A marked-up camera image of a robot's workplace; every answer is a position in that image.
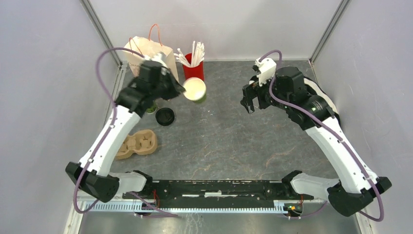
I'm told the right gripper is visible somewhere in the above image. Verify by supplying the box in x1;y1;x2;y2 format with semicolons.
240;71;291;113

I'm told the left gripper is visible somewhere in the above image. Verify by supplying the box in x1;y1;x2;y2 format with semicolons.
151;68;187;101

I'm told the green paper coffee cup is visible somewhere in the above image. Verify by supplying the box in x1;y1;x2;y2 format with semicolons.
183;77;207;103

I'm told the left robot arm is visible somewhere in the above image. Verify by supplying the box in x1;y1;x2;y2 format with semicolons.
65;60;185;202

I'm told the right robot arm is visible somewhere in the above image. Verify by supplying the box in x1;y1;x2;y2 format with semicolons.
241;66;392;216

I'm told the brown paper takeout bag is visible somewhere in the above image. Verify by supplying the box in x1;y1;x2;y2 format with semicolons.
123;24;179;81

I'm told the stack of paper cups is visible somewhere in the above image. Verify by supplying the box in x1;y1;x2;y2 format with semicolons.
146;101;158;114

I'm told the red cup holder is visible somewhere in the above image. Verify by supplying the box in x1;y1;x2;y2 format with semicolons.
183;61;205;81

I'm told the stack of black lids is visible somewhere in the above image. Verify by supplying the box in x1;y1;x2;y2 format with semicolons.
155;107;175;126

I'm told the white wrapped straws bundle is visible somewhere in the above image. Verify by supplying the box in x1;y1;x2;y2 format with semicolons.
174;41;205;68

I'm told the cardboard cup carrier tray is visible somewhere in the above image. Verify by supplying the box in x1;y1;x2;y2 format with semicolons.
115;129;158;160

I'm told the black white striped cloth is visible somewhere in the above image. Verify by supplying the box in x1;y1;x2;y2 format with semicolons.
303;77;339;115

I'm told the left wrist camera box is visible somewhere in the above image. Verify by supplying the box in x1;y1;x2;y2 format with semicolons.
144;52;169;75

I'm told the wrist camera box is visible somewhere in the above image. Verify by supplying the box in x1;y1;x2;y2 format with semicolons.
252;58;277;86
144;52;169;75

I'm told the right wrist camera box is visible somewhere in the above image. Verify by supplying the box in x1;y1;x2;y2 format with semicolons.
252;58;277;86

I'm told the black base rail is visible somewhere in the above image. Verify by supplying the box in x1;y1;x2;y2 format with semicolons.
137;180;313;209

